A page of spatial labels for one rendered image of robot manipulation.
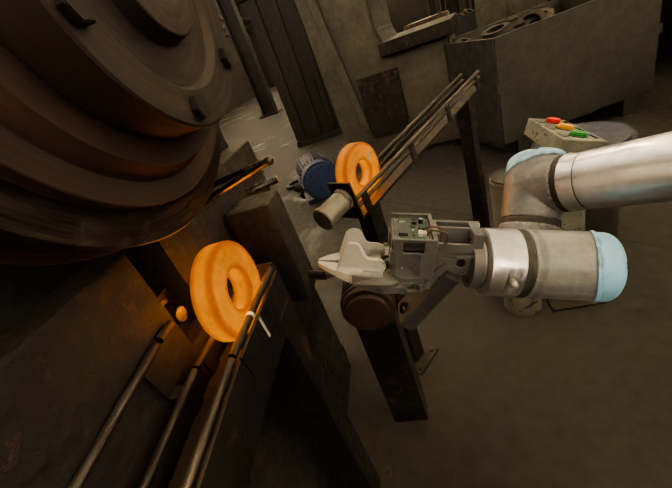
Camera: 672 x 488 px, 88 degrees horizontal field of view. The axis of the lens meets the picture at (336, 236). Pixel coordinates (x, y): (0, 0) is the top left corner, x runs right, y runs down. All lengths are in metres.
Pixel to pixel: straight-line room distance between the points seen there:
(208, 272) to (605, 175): 0.54
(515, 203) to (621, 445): 0.72
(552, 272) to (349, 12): 2.76
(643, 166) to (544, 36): 2.04
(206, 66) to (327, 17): 2.69
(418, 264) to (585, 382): 0.88
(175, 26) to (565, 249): 0.48
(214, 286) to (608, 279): 0.49
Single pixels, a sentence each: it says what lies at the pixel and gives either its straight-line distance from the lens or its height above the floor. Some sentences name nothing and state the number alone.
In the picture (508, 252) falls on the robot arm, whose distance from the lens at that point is 0.47.
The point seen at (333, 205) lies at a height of 0.69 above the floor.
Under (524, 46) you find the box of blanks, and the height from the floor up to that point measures 0.64.
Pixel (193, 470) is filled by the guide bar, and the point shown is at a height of 0.70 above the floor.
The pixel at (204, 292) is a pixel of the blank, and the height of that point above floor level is 0.78.
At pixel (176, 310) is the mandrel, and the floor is 0.75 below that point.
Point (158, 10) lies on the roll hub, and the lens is 0.39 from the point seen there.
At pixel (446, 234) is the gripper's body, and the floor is 0.76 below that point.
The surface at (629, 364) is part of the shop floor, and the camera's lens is 1.32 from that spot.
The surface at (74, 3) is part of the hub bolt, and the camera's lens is 0.31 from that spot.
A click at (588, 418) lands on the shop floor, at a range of 1.20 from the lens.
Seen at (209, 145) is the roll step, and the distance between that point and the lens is 0.52.
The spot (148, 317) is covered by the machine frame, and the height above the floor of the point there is 0.79.
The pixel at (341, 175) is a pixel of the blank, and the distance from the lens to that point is 0.85.
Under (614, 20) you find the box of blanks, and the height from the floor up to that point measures 0.60.
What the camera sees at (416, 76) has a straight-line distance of 3.00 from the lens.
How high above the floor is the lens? 1.01
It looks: 28 degrees down
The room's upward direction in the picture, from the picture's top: 21 degrees counter-clockwise
